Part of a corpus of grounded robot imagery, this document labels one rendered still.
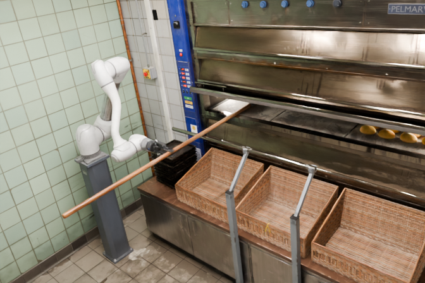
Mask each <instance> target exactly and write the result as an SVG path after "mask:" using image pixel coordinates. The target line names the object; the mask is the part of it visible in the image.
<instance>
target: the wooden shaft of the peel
mask: <svg viewBox="0 0 425 283"><path fill-rule="evenodd" d="M249 107H251V104H247V105H246V106H244V107H242V108H241V109H239V110H237V111H235V112H234V113H232V114H230V115H229V116H227V117H225V118H224V119H222V120H220V121H218V122H217V123H215V124H214V125H212V126H210V127H208V128H207V129H205V130H204V131H201V132H200V133H198V134H197V135H195V136H193V137H191V138H190V139H188V140H187V141H185V142H183V143H181V144H180V145H178V146H177V147H175V148H173V150H175V151H174V152H172V153H171V152H166V153H165V154H163V155H161V156H160V157H158V158H156V159H154V160H153V161H151V162H149V163H148V164H146V165H144V166H143V167H141V168H140V169H137V170H136V171H134V172H132V173H131V174H129V175H127V176H126V177H124V178H122V179H120V180H119V181H117V182H115V183H114V184H112V185H111V186H109V187H107V188H105V189H104V190H102V191H100V192H98V193H97V194H95V195H94V196H92V197H90V198H88V199H87V200H85V201H84V202H82V203H80V204H78V205H77V206H75V207H73V208H71V209H70V210H68V211H67V212H65V213H63V214H62V217H63V218H64V219H65V218H67V217H69V216H71V215H72V214H74V213H75V212H77V211H79V210H81V209H82V208H84V207H86V206H87V205H89V204H90V203H92V202H94V201H96V200H97V199H99V198H100V197H102V196H104V195H105V194H107V193H109V192H110V191H112V190H114V189H115V188H117V187H119V186H120V185H122V184H123V183H125V182H127V181H129V180H130V179H132V178H134V177H135V176H137V175H138V174H140V173H141V172H144V171H145V170H147V169H148V168H150V167H152V166H153V165H155V164H157V163H158V162H160V161H162V160H163V159H165V158H167V157H168V156H170V155H171V154H173V153H175V152H177V151H178V150H180V149H181V148H183V147H185V146H187V145H188V144H190V143H192V142H193V141H195V140H196V139H198V138H200V137H201V136H203V135H205V134H206V133H208V132H210V131H211V130H213V129H214V128H217V127H218V126H219V125H221V124H223V123H225V122H226V121H228V120H229V119H231V118H233V117H235V116H236V115H238V114H240V113H241V112H243V111H244V110H246V109H248V108H249Z"/></svg>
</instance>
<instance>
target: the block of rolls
mask: <svg viewBox="0 0 425 283"><path fill-rule="evenodd" d="M379 128H380V127H376V126H370V125H366V124H365V125H363V126H361V128H360V132H361V133H363V134H367V135H373V134H375V132H376V130H375V129H379ZM399 132H400V131H397V130H393V129H386V128H384V129H382V130H381V131H380V132H379V133H378V135H379V137H381V138H384V139H394V137H395V133H399ZM420 136H421V135H418V134H413V133H407V132H404V133H403V134H401V135H400V139H401V140H402V141H403V142H406V143H416V142H417V137H420ZM422 144H423V145H425V137H424V138H423V139H422Z"/></svg>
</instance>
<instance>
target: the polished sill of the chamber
mask: <svg viewBox="0 0 425 283"><path fill-rule="evenodd" d="M205 113H206V115H208V116H213V117H218V118H221V119H224V118H225V117H227V116H229V115H230V114H232V113H230V112H225V111H219V110H216V109H210V108H209V109H207V110H205ZM229 120H230V121H234V122H238V123H243V124H248V125H251V126H257V127H260V128H265V129H270V130H273V131H278V132H281V133H286V134H289V135H295V136H300V137H303V138H308V139H311V140H316V141H320V142H325V143H330V144H333V145H338V146H341V147H347V148H351V149H355V150H360V151H363V152H368V153H372V154H376V155H382V156H385V157H390V158H393V159H398V160H403V161H407V162H411V163H415V164H420V165H423V166H425V155H424V154H419V153H415V152H410V151H406V150H400V149H397V148H391V147H386V146H383V145H377V144H374V143H368V142H365V141H359V140H354V139H350V138H345V137H342V136H336V135H331V134H327V133H322V132H318V131H313V130H309V129H303V128H298V127H294V126H289V125H285V124H280V123H275V122H271V121H266V120H262V119H257V118H253V117H248V116H243V115H239V114H238V115H236V116H235V117H233V118H231V119H229Z"/></svg>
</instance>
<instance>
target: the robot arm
mask: <svg viewBox="0 0 425 283"><path fill-rule="evenodd" d="M129 69H130V62H129V61H128V59H126V58H124V57H114V58H111V59H108V60H107V61H105V62H103V61H102V60H96V61H94V62H93V63H92V64H91V70H92V74H93V76H94V78H95V80H96V82H97V83H98V84H99V86H100V87H101V88H102V90H103V91H104V99H103V103H102V109H101V114H100V115H98V116H97V119H96V121H95V123H94V125H91V124H83V125H80V126H79V127H78V128H77V130H76V141H77V146H78V149H79V151H80V156H78V157H77V159H76V163H80V162H84V163H86V164H87V165H88V164H90V163H92V162H94V161H96V160H98V159H100V158H102V157H105V156H107V154H106V153H103V152H101V150H100V148H99V145H100V144H101V143H102V142H103V141H105V140H107V139H108V138H110V137H112V139H113V142H114V147H113V148H114V150H113V151H112V153H111V158H112V159H113V160H114V161H115V162H123V161H126V160H128V159H129V158H131V157H132V156H134V155H135V154H136V153H137V152H139V151H142V150H145V151H148V152H155V153H156V154H157V157H160V156H161V155H163V154H165V153H166V152H165V151H168V152H171V153H172V152H174V151H175V150H173V149H171V148H169V147H167V146H166V144H165V143H163V142H161V141H159V140H158V139H156V140H151V139H149V138H147V137H146V136H143V135H138V134H135V135H132V136H131V137H130V138H129V141H126V140H124V139H122V138H121V136H120V134H119V127H120V116H121V100H120V96H119V94H118V91H119V87H120V83H121V82H122V81H123V79H124V77H125V75H126V74H127V72H128V71H129ZM162 149H164V150H165V151H163V150H162ZM159 153H160V154H159Z"/></svg>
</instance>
